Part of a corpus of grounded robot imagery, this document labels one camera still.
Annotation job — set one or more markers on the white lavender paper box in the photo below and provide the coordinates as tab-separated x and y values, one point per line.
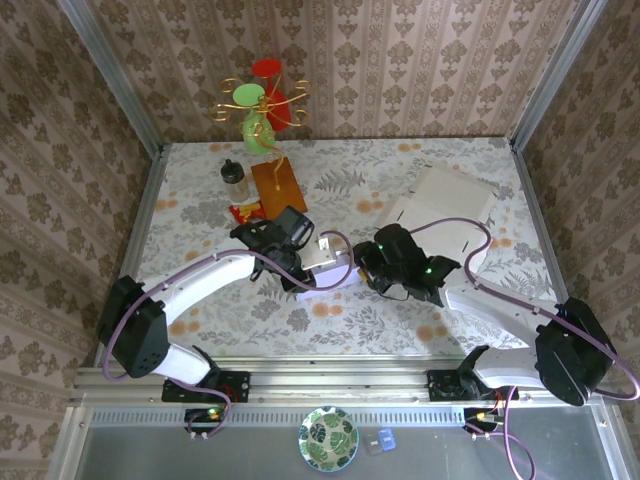
330	280

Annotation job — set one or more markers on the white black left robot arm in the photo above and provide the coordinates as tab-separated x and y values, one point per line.
200	277

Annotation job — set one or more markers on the red snack packet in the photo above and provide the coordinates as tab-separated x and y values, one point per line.
247	214

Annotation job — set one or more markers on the floral table cloth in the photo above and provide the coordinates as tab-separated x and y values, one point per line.
350	340

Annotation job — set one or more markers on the clear bottle black cap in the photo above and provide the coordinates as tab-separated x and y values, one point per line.
232	175

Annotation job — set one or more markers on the green plastic goblet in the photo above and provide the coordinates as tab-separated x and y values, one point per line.
247	95

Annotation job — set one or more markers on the slotted metal strip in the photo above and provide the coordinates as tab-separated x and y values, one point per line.
280	416

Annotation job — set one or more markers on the small blue card case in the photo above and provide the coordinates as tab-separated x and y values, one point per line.
386	439

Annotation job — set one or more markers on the leaf pattern bowl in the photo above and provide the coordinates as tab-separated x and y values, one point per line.
327	440

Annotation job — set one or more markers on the red plastic goblet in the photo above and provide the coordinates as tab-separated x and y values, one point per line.
265	67

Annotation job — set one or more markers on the small circuit board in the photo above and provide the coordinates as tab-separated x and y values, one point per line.
480	416
205	415

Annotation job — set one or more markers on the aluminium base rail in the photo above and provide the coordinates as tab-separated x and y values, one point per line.
340	380

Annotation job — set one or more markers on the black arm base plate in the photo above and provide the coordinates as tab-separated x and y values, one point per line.
240	387
440	387

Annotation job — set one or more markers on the aluminium frame post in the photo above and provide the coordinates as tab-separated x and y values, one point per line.
556	75
114	75

